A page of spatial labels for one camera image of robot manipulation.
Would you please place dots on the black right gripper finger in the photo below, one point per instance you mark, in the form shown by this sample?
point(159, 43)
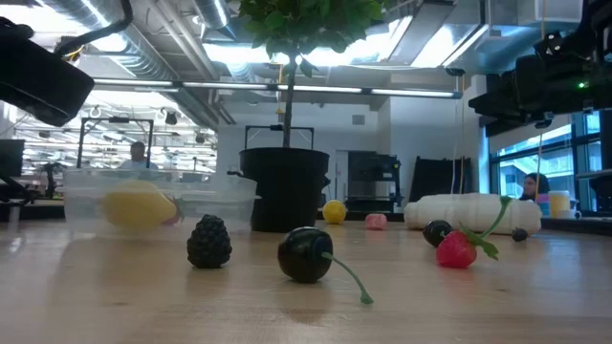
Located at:
point(497, 102)

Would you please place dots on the small dark toy blueberry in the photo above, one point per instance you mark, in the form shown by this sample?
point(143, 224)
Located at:
point(519, 234)

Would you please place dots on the dark grape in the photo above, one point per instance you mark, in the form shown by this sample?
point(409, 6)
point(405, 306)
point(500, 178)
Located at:
point(434, 232)

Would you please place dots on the red toy strawberry long stem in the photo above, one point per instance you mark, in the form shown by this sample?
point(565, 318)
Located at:
point(456, 249)

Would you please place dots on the pink toy raspberry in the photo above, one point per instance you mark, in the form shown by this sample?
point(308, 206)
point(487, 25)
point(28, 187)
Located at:
point(376, 221)

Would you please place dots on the green plant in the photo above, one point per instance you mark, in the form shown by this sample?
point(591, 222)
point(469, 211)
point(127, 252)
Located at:
point(289, 191)

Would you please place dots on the dark toy cherry green stem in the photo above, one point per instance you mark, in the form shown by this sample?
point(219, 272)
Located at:
point(303, 255)

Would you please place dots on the clear plastic tupperware container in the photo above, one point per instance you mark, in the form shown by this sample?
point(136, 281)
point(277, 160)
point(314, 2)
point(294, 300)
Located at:
point(225, 200)

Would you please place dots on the black toy blackberry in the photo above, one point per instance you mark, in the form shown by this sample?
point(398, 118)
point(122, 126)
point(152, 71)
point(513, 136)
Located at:
point(209, 241)

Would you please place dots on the red toy strawberry green leaves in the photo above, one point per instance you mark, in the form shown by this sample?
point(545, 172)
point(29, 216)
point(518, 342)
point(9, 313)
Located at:
point(175, 216)

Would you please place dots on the yellow toy lemon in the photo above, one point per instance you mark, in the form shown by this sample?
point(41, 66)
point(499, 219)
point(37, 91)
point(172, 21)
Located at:
point(136, 208)

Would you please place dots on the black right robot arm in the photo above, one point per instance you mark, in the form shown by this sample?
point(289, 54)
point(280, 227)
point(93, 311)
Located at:
point(597, 48)

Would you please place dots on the black background robot arm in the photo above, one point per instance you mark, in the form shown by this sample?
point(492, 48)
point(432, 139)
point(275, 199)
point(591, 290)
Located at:
point(49, 179)

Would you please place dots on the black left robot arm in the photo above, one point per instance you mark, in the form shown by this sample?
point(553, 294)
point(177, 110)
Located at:
point(38, 81)

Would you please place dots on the person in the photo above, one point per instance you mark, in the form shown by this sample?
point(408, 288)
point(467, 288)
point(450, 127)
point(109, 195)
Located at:
point(137, 155)
point(533, 184)

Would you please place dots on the black panel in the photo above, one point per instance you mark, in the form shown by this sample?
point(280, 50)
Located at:
point(437, 179)

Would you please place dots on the pink container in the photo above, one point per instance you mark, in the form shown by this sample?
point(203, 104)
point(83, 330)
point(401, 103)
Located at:
point(543, 204)

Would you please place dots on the white plaid folded cloth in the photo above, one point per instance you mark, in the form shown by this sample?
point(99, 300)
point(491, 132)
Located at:
point(473, 212)

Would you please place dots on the yellow cup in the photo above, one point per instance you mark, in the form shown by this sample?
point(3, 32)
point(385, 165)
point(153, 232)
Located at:
point(558, 203)

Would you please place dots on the white mug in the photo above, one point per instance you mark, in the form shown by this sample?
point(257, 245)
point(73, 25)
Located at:
point(571, 213)

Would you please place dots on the black machine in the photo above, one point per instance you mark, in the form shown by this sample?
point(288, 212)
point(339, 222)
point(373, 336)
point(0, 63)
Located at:
point(373, 177)

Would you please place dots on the long ceiling light bar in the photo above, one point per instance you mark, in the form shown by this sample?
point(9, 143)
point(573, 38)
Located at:
point(325, 89)

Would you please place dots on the yellow round toy fruit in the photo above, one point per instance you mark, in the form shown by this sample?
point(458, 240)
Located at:
point(334, 211)

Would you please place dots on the black background monitor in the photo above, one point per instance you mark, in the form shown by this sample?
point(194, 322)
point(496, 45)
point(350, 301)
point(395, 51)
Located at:
point(10, 157)

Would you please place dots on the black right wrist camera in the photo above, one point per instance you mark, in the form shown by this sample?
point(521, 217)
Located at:
point(550, 42)

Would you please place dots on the black security camera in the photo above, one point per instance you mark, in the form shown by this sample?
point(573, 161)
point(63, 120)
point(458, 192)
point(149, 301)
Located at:
point(454, 71)

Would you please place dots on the grey wall vent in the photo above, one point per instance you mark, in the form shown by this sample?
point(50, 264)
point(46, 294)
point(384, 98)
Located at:
point(357, 119)

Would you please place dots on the black metal rig frame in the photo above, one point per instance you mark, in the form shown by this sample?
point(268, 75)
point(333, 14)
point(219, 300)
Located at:
point(80, 143)

